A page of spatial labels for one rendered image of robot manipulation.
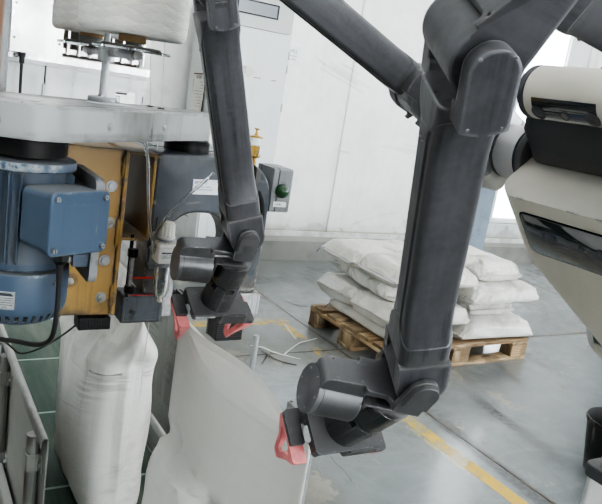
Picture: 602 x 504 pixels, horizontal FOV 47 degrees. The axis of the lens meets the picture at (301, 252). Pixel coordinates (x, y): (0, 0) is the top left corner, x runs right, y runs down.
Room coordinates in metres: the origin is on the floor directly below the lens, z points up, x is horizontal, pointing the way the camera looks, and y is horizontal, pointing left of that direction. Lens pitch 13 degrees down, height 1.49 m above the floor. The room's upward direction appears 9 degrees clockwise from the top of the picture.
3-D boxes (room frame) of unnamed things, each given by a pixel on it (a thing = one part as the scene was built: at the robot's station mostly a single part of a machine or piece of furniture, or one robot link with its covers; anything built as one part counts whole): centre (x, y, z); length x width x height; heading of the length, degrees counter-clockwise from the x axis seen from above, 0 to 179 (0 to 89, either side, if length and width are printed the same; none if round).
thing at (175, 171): (1.47, 0.26, 1.21); 0.30 x 0.25 x 0.30; 32
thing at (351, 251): (4.42, -0.49, 0.56); 0.66 x 0.43 x 0.15; 119
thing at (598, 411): (2.98, -1.56, 0.13); 0.30 x 0.30 x 0.26
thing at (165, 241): (1.26, 0.25, 1.14); 0.05 x 0.04 x 0.16; 122
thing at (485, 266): (4.62, -1.11, 0.56); 0.67 x 0.43 x 0.15; 32
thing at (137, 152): (1.35, 0.36, 1.26); 0.22 x 0.05 x 0.16; 32
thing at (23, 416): (1.71, 0.72, 0.54); 1.05 x 0.02 x 0.41; 32
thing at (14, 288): (1.04, 0.43, 1.21); 0.15 x 0.15 x 0.25
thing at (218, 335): (1.41, 0.12, 0.98); 0.09 x 0.05 x 0.05; 122
